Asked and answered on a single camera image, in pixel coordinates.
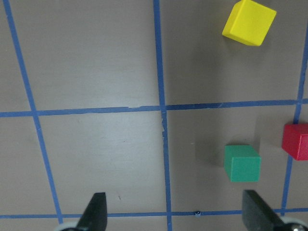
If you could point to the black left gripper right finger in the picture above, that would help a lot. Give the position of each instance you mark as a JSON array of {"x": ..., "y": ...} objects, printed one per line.
[{"x": 258, "y": 216}]

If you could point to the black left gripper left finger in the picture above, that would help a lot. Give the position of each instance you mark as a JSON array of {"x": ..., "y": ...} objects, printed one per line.
[{"x": 94, "y": 217}]

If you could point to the red wooden block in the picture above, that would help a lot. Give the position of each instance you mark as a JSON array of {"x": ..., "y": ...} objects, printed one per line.
[{"x": 295, "y": 141}]

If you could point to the green wooden block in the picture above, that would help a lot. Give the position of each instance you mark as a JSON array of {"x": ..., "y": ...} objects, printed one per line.
[{"x": 242, "y": 163}]

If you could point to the yellow wooden block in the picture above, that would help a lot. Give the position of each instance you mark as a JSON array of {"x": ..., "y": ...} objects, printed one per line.
[{"x": 249, "y": 22}]

